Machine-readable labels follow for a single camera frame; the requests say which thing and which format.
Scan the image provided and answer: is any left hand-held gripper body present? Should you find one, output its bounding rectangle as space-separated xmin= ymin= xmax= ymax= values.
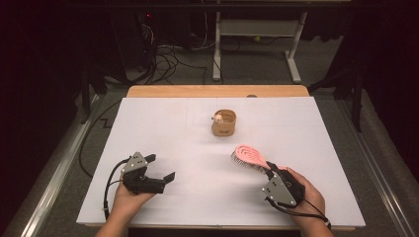
xmin=121 ymin=151 xmax=166 ymax=196

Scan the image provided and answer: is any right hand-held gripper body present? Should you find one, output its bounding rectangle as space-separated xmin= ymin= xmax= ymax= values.
xmin=262 ymin=169 xmax=306 ymax=209

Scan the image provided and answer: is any pink hairbrush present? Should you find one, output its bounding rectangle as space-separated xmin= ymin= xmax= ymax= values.
xmin=230 ymin=144 xmax=288 ymax=173

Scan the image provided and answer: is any person's left hand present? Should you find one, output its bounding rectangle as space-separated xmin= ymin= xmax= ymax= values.
xmin=113 ymin=179 xmax=156 ymax=216

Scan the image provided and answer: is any person's right hand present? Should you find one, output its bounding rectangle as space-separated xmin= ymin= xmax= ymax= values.
xmin=284 ymin=166 xmax=327 ymax=226

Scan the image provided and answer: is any white board table cover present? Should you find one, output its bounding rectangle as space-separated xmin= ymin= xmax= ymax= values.
xmin=76 ymin=96 xmax=367 ymax=228

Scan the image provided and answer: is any dark metal stand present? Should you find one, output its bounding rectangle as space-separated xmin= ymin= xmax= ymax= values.
xmin=80 ymin=63 xmax=109 ymax=125
xmin=308 ymin=63 xmax=364 ymax=133

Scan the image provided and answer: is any dark computer tower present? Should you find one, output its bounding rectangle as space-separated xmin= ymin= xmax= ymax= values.
xmin=108 ymin=11 xmax=156 ymax=73

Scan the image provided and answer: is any right hand-held gripper black cable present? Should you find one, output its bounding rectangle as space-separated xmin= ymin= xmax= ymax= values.
xmin=265 ymin=197 xmax=332 ymax=225

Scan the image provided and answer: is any hand-held gripper black cable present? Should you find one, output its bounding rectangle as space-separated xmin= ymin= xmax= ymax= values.
xmin=265 ymin=197 xmax=332 ymax=225
xmin=103 ymin=157 xmax=132 ymax=220

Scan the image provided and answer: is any left hand-held gripper black cable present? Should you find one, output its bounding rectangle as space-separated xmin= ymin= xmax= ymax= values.
xmin=103 ymin=157 xmax=132 ymax=220

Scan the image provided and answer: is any black floor cable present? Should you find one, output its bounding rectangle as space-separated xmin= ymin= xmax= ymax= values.
xmin=78 ymin=99 xmax=124 ymax=180

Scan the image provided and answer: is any aluminium floor rail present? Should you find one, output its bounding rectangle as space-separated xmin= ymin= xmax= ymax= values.
xmin=335 ymin=98 xmax=419 ymax=233
xmin=19 ymin=94 xmax=104 ymax=237

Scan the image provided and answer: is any bundle of floor cables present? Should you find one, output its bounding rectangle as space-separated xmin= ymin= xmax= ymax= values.
xmin=137 ymin=33 xmax=210 ymax=85

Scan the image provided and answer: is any white metal table frame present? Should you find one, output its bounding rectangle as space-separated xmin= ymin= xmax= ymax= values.
xmin=211 ymin=11 xmax=309 ymax=84

